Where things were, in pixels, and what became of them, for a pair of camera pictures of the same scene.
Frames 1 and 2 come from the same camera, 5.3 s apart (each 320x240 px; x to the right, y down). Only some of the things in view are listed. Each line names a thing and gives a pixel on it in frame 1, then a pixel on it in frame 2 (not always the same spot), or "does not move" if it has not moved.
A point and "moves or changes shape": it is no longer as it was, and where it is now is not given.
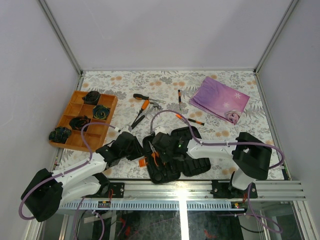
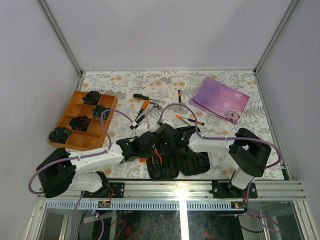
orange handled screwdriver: [144, 106] does not move
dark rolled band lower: [77, 122] does not move
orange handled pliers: [154, 154] moves or changes shape
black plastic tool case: [161, 172] does not move
